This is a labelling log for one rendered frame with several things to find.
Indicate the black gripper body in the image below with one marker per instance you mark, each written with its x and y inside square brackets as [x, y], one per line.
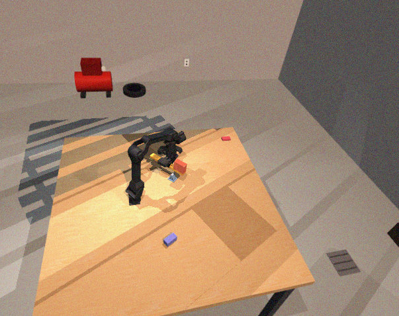
[169, 155]

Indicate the small purple block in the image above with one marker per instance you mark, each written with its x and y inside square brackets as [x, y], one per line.
[170, 239]

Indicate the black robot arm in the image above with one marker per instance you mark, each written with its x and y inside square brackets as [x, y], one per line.
[136, 155]

